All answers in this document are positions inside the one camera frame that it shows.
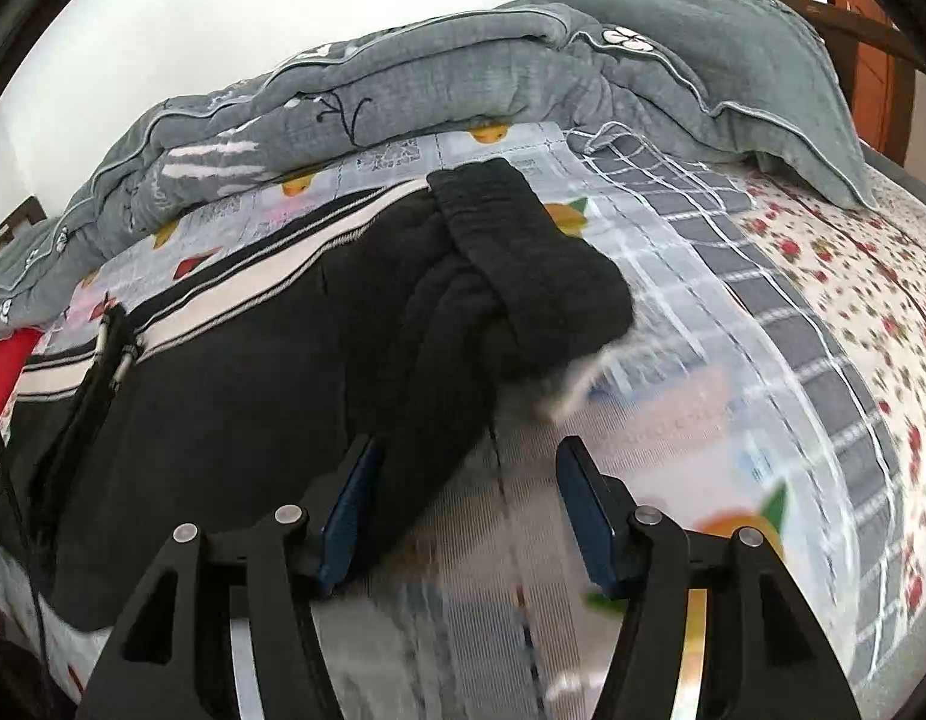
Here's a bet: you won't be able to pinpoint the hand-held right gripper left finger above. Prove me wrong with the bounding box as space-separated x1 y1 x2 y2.
95 434 386 720

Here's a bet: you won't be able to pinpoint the red cloth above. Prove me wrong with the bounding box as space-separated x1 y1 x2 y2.
0 330 45 425

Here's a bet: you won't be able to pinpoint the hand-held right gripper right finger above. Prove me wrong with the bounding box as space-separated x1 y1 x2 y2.
556 436 862 720

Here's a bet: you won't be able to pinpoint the brown wooden door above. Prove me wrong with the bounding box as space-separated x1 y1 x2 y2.
793 0 918 162

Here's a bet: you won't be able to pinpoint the dark wooden bed headboard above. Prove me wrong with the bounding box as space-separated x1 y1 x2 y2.
0 195 50 265

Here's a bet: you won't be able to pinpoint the floral bedsheet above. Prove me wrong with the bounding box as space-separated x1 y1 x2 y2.
729 165 926 698

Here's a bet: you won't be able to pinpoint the grey floral pillow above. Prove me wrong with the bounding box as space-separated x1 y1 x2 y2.
536 0 878 211

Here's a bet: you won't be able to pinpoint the fruit-print plastic cover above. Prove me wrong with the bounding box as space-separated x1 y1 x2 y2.
0 118 910 720

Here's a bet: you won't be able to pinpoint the black pants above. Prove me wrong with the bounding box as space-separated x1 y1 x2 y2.
0 160 633 635

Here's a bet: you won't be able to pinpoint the grey mattress pad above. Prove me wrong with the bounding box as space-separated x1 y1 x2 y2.
856 141 926 215

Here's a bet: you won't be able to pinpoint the grey floral quilt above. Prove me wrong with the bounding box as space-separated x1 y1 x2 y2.
0 2 715 338

